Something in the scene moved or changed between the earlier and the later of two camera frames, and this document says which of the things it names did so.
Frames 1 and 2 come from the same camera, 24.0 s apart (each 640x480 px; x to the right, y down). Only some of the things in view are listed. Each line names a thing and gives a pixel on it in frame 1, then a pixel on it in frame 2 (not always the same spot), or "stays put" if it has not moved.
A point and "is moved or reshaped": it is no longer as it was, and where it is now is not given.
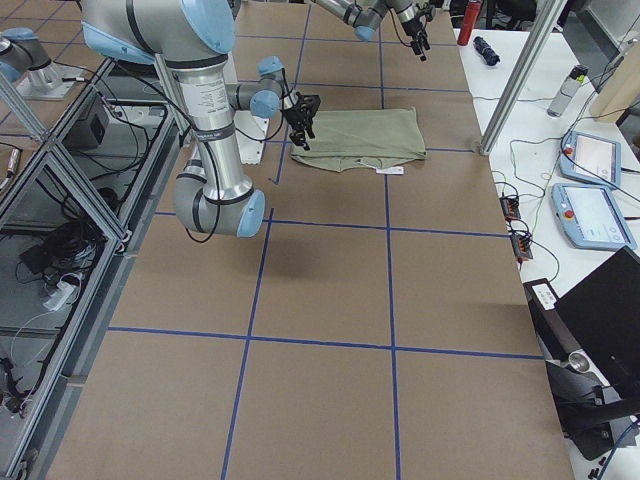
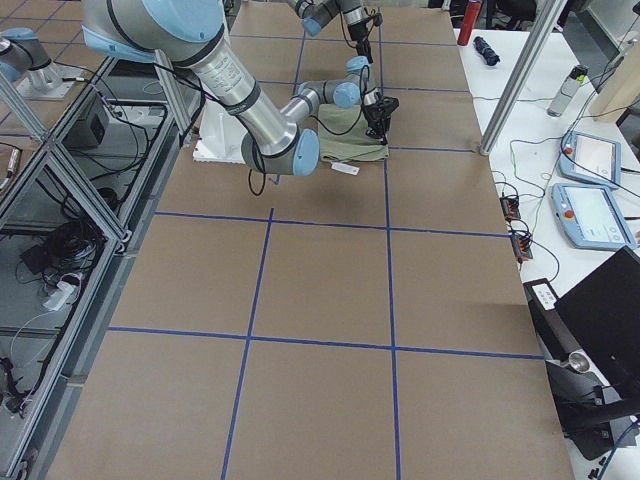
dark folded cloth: x=486 y=51 stays put
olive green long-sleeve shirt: x=363 y=139 is moved or reshaped
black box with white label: x=556 y=340 stays put
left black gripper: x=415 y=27 to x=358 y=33
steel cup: x=578 y=362 stays put
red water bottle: x=470 y=20 stays put
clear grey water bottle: x=567 y=91 stays put
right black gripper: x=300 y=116 to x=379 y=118
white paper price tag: x=390 y=170 to x=345 y=168
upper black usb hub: x=510 y=205 stays put
